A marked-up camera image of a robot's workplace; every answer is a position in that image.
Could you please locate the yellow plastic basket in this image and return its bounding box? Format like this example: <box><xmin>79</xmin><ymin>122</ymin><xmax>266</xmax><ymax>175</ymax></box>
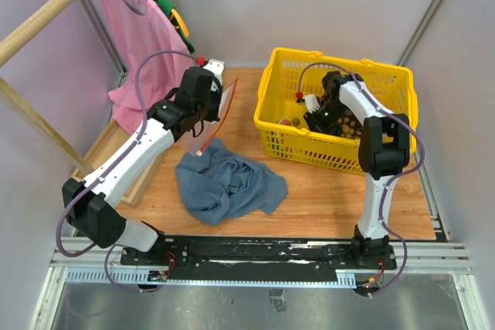
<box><xmin>254</xmin><ymin>47</ymin><xmax>419</xmax><ymax>174</ymax></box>

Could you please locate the pink t-shirt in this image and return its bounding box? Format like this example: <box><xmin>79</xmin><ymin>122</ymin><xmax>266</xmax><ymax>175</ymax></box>
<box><xmin>100</xmin><ymin>0</ymin><xmax>193</xmax><ymax>134</ymax></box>

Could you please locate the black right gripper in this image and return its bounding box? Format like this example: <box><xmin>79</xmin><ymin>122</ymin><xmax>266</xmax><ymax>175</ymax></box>
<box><xmin>303</xmin><ymin>100</ymin><xmax>347</xmax><ymax>148</ymax></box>

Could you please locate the colourful small toy fruit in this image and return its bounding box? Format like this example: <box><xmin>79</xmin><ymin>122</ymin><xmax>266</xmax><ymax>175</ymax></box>
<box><xmin>278</xmin><ymin>119</ymin><xmax>292</xmax><ymax>126</ymax></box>

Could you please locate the yellow green hanger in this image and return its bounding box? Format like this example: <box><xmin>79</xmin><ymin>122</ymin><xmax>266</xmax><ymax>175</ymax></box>
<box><xmin>111</xmin><ymin>0</ymin><xmax>196</xmax><ymax>56</ymax></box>

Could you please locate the blue crumpled cloth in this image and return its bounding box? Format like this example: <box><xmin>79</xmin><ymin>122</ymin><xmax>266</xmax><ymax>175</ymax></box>
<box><xmin>176</xmin><ymin>138</ymin><xmax>288</xmax><ymax>226</ymax></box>

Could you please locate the clear zip bag orange seal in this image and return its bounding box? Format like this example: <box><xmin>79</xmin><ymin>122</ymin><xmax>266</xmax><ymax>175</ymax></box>
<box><xmin>179</xmin><ymin>79</ymin><xmax>238</xmax><ymax>157</ymax></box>

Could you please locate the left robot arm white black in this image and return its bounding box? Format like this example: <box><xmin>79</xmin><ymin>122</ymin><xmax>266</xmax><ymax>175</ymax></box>
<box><xmin>62</xmin><ymin>60</ymin><xmax>232</xmax><ymax>265</ymax></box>

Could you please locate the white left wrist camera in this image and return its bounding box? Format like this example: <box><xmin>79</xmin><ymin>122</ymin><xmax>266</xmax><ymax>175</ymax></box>
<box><xmin>203</xmin><ymin>59</ymin><xmax>225</xmax><ymax>76</ymax></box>

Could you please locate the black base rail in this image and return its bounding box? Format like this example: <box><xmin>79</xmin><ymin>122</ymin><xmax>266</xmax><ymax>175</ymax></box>
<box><xmin>121</xmin><ymin>235</ymin><xmax>398</xmax><ymax>284</ymax></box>

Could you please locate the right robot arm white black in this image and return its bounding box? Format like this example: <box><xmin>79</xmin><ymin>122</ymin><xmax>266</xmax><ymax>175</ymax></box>
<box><xmin>296</xmin><ymin>71</ymin><xmax>410</xmax><ymax>269</ymax></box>

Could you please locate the wooden clothes rack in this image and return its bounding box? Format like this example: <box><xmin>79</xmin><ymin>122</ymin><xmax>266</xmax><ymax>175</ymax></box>
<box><xmin>0</xmin><ymin>0</ymin><xmax>194</xmax><ymax>208</ymax></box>

